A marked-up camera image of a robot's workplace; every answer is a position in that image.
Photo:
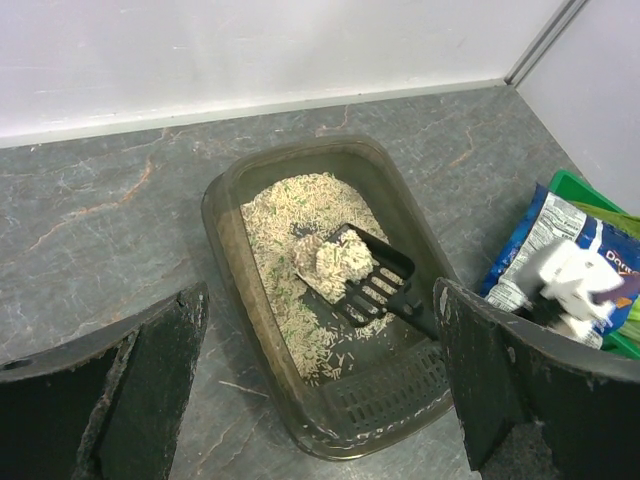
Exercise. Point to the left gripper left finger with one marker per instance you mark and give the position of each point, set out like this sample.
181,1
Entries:
109,404

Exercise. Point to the grey litter box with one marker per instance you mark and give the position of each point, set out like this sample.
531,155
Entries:
341,392

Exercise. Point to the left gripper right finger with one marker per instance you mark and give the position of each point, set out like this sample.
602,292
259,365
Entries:
512,380

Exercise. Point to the green vegetable tray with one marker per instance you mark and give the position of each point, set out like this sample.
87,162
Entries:
571,187

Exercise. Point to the litter clump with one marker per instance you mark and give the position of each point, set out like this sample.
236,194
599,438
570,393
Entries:
327,265

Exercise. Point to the green onion bunch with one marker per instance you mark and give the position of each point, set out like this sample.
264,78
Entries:
631,328

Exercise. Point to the black litter scoop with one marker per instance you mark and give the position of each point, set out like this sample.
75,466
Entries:
389,289

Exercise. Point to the blue Doritos chip bag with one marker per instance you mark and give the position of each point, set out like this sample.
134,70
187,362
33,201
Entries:
549,218

